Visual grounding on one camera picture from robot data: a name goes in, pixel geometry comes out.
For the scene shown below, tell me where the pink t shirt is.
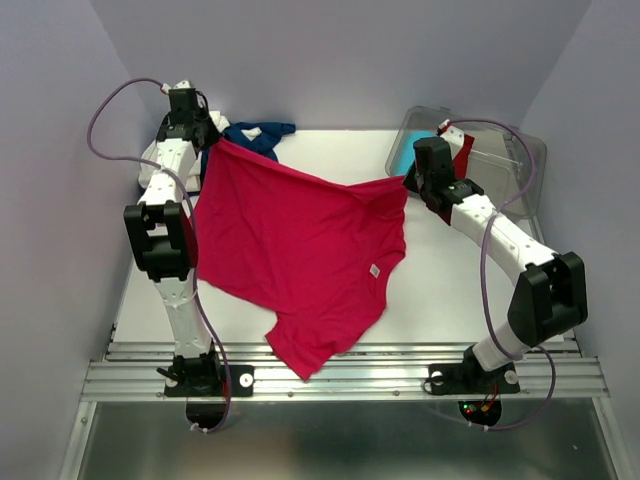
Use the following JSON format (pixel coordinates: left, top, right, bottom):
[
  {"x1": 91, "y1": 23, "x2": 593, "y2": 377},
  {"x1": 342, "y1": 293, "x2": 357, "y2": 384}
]
[{"x1": 195, "y1": 140, "x2": 408, "y2": 380}]

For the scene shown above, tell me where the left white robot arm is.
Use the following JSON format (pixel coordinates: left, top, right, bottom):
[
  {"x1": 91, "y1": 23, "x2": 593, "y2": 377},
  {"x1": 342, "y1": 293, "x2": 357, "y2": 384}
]
[{"x1": 124, "y1": 80, "x2": 223, "y2": 397}]

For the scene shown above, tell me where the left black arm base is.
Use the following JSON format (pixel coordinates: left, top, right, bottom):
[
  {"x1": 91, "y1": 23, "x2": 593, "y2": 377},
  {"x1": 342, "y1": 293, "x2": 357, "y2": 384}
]
[{"x1": 156, "y1": 364, "x2": 255, "y2": 398}]

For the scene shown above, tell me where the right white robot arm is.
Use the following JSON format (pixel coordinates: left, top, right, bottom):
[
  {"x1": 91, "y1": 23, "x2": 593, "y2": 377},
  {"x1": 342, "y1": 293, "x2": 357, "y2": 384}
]
[{"x1": 404, "y1": 137, "x2": 588, "y2": 390}]

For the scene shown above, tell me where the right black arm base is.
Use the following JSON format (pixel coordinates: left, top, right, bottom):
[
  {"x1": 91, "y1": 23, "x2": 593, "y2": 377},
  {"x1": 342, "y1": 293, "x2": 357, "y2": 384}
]
[{"x1": 422, "y1": 363, "x2": 520, "y2": 396}]

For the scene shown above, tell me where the rolled dark red t shirt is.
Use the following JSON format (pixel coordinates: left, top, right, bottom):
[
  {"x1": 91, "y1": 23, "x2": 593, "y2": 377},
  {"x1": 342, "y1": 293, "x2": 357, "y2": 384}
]
[{"x1": 453, "y1": 134, "x2": 474, "y2": 180}]

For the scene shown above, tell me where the rolled cyan t shirt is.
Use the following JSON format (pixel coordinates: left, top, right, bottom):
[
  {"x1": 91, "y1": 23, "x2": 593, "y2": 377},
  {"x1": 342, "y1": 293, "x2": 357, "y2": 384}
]
[{"x1": 390, "y1": 130, "x2": 435, "y2": 176}]

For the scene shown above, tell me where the white t shirt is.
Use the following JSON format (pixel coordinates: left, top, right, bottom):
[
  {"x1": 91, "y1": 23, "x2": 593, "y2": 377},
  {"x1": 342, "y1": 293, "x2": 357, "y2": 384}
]
[{"x1": 138, "y1": 110, "x2": 230, "y2": 193}]

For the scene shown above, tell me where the navy blue t shirt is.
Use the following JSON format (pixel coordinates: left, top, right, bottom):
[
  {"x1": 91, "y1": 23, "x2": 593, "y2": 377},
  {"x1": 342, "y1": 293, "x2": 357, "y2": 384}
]
[{"x1": 214, "y1": 117, "x2": 297, "y2": 162}]

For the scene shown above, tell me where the clear plastic bin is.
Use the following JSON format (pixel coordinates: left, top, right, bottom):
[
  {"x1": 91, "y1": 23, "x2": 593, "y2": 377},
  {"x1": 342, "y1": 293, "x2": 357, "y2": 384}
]
[{"x1": 385, "y1": 106, "x2": 547, "y2": 221}]

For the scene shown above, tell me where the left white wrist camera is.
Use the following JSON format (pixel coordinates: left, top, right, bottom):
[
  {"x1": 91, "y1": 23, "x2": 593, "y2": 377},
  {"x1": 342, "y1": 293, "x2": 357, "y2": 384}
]
[{"x1": 160, "y1": 79, "x2": 194, "y2": 95}]

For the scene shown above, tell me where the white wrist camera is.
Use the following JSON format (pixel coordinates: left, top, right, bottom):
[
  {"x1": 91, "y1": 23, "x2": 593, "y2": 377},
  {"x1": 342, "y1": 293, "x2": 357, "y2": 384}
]
[
  {"x1": 437, "y1": 119, "x2": 465, "y2": 156},
  {"x1": 160, "y1": 79, "x2": 194, "y2": 95}
]

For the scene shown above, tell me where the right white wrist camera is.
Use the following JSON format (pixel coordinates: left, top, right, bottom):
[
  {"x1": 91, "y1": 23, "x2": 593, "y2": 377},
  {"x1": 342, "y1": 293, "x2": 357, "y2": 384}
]
[{"x1": 437, "y1": 119, "x2": 465, "y2": 156}]

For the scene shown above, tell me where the aluminium mounting rail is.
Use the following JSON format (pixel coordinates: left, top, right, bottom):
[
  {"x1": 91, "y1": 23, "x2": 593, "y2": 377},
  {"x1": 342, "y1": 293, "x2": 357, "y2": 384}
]
[{"x1": 81, "y1": 340, "x2": 610, "y2": 402}]

